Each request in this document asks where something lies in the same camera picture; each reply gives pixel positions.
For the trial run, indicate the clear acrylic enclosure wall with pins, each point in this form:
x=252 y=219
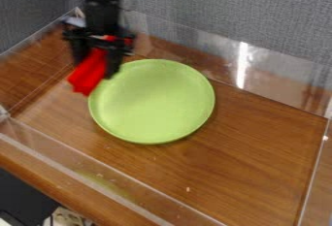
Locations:
x=255 y=168

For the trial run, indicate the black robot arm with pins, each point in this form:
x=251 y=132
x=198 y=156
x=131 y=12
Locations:
x=117 y=46

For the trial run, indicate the white power strip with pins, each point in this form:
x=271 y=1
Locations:
x=66 y=217

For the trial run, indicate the black box under table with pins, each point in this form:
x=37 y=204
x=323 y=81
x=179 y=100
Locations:
x=24 y=204

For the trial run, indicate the clear acrylic triangle bracket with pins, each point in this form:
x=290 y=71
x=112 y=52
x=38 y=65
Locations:
x=100 y=22

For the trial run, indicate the green round plate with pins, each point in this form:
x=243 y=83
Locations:
x=156 y=102

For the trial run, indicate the red block carrot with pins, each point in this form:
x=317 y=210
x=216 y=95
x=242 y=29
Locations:
x=89 y=72

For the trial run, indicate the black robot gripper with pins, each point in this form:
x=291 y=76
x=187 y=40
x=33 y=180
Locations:
x=99 y=30

